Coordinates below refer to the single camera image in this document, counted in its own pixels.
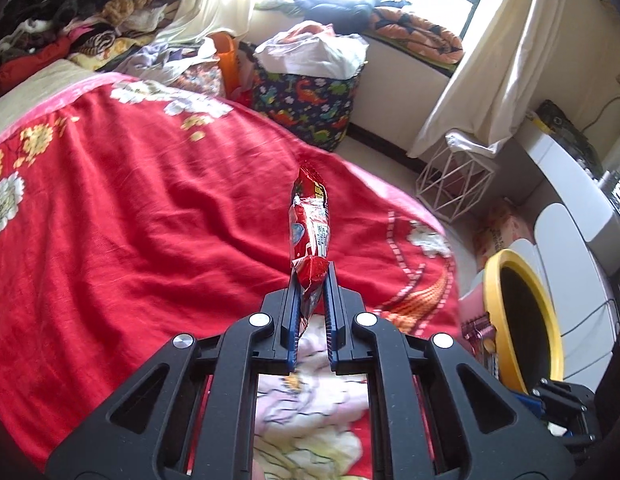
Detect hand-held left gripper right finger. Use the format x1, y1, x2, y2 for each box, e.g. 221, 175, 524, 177
323, 259, 577, 480

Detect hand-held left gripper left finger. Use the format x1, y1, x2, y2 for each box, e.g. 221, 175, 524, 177
44, 269, 303, 480

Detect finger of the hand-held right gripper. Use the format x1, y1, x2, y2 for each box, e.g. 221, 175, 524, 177
510, 391, 547, 422

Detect purple foil wrapper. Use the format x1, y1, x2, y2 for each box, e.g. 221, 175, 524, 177
462, 310, 499, 362

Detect red snack packet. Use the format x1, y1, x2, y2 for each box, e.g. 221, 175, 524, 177
288, 166, 333, 337

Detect yellow rimmed trash bin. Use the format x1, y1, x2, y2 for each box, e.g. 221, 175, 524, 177
482, 249, 566, 394

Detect cardboard box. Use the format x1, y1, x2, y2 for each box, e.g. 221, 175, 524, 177
471, 199, 537, 272

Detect red floral blanket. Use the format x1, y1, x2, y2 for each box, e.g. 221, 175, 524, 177
0, 72, 463, 480

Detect dinosaur print laundry basket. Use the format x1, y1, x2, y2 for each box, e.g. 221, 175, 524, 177
250, 65, 363, 154

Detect dark storage box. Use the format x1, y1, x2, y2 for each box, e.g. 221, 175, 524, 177
597, 170, 620, 222

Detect floral fabric bag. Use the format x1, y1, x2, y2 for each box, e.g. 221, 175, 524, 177
177, 62, 227, 99

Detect white cloth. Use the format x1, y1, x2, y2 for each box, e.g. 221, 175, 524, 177
254, 22, 371, 81

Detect orange bag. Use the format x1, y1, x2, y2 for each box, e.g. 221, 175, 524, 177
210, 32, 241, 99

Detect dark bag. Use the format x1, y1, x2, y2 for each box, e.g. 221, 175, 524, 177
532, 99, 604, 172

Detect orange red cloth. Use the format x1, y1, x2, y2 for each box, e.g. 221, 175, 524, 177
277, 21, 337, 44

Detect orange folded quilt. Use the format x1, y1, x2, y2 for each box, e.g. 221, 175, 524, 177
367, 6, 466, 67

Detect light purple garment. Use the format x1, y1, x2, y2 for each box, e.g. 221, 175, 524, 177
97, 37, 219, 84

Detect cream curtain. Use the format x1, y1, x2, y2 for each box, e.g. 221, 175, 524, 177
407, 0, 562, 159
154, 0, 301, 49

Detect beige bed sheet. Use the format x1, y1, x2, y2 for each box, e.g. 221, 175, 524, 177
0, 57, 111, 147

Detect pile of dark clothes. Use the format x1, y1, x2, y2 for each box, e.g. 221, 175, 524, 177
0, 0, 191, 87

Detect black cable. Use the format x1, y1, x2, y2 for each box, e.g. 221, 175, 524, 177
560, 299, 619, 337

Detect white wire stool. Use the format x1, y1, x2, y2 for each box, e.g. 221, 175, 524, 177
416, 130, 497, 224

